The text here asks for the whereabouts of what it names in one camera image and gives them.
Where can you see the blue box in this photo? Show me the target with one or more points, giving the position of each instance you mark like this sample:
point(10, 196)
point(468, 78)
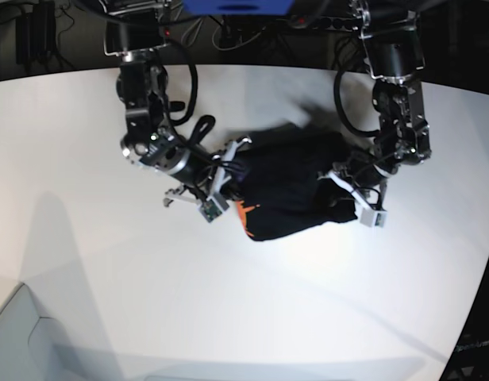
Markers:
point(231, 7)

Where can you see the black power strip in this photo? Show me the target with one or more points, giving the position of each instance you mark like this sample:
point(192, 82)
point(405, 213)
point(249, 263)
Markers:
point(325, 23)

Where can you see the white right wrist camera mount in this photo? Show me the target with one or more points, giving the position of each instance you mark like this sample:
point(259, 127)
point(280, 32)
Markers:
point(220, 180)

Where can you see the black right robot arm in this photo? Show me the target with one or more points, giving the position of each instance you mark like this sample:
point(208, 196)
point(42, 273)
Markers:
point(136, 31)

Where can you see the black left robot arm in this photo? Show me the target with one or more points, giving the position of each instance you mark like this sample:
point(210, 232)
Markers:
point(392, 53)

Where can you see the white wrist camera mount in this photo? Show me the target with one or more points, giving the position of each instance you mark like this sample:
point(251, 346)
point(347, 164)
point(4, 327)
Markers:
point(220, 180)
point(369, 197)

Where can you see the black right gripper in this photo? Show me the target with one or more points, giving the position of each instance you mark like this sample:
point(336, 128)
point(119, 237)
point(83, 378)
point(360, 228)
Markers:
point(190, 170)

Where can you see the black t-shirt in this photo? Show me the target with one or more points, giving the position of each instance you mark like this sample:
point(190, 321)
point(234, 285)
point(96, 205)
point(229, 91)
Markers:
point(281, 190)

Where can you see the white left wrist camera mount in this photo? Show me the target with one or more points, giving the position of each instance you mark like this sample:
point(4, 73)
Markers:
point(369, 197)

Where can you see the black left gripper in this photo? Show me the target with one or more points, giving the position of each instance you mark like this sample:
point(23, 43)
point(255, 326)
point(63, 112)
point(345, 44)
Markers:
point(370, 174)

